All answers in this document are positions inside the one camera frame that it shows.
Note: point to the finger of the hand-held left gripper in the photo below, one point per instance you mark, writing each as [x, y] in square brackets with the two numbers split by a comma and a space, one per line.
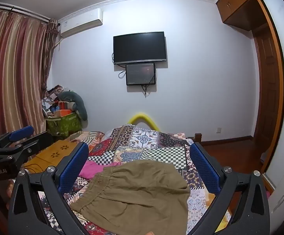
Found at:
[22, 131]
[38, 142]

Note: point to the white wall outlet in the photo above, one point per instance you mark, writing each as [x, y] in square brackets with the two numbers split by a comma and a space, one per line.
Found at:
[218, 130]

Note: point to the striped brown curtain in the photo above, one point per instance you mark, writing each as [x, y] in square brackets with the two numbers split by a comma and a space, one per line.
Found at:
[14, 73]

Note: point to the curtain rod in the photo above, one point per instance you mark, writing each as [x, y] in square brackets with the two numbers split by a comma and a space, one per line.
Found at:
[22, 11]

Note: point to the wooden bedpost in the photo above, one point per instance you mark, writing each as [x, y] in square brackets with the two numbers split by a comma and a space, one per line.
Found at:
[198, 137]

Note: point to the grey-green pillow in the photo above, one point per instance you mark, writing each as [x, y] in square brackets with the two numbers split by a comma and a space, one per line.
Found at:
[79, 102]

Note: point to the pink garment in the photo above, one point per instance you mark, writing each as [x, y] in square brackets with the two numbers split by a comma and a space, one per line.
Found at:
[93, 169]

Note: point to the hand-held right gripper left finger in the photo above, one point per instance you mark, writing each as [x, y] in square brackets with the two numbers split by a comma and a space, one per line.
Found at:
[73, 166]

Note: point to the pile of clutter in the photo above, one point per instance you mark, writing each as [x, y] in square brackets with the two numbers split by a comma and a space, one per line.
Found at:
[51, 102]

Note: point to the olive green pants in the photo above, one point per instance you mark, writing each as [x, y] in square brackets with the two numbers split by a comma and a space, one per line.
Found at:
[137, 195]

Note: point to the overhead wooden cabinet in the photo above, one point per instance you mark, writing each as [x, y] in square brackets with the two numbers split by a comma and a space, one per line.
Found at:
[235, 5]

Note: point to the white air conditioner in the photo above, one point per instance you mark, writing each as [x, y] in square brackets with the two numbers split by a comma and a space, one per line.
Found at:
[80, 23]

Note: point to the yellow foam tube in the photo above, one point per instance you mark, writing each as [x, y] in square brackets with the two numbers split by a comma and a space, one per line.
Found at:
[142, 115]

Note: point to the small pink object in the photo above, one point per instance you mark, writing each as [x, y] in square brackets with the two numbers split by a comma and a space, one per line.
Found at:
[268, 194]

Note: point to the green storage box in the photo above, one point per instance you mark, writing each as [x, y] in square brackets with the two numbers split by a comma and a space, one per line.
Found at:
[63, 126]

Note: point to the patchwork patterned blanket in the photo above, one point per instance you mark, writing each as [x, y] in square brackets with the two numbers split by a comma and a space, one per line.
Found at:
[144, 149]

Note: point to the yellow bed sheet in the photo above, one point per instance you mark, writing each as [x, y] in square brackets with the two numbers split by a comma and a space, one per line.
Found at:
[221, 199]

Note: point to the brown wooden door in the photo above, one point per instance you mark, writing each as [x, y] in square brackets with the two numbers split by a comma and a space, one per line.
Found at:
[266, 83]

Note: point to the wooden table with flower cutouts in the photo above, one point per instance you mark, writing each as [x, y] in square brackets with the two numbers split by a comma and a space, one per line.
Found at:
[54, 154]

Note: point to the small black wall monitor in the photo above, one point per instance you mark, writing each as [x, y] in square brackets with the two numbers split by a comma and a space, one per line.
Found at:
[140, 74]

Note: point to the large black wall television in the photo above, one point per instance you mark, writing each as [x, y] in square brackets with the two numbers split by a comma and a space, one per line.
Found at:
[139, 47]

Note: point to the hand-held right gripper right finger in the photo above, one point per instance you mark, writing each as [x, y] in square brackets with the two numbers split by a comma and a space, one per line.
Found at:
[203, 169]

